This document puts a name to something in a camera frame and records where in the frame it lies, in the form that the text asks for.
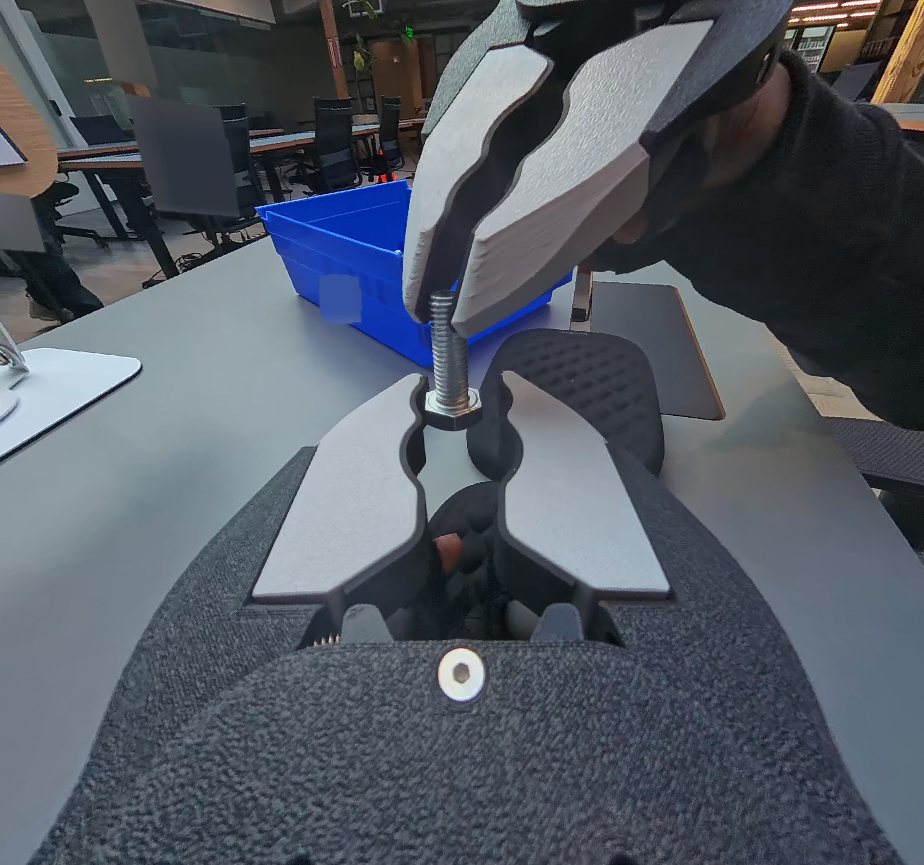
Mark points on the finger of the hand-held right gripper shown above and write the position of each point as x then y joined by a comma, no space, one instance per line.
599,157
469,128

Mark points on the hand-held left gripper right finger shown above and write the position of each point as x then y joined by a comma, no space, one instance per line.
577,511

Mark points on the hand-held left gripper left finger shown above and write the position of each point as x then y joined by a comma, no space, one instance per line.
339,511

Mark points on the silver hex nut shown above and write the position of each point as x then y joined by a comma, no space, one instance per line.
451,419

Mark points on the blue plastic bin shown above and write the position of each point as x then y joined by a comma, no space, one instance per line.
339,229

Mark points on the silver hex bolt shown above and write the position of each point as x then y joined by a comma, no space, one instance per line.
449,359

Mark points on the person's right forearm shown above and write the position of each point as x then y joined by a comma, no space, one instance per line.
852,229

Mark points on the person's left hand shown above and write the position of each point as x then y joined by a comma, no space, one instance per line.
449,553

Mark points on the person's right hand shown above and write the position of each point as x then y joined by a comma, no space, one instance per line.
722,150

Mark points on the black office chair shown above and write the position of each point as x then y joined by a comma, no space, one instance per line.
254,157
888,446
336,128
390,121

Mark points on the green potted plant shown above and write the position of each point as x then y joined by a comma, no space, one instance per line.
368,27

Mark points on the wood-edged grey table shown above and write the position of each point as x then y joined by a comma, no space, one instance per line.
278,143

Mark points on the wooden pillar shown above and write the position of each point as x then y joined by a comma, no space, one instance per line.
902,49

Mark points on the white monitor stand base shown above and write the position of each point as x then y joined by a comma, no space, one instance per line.
65,388

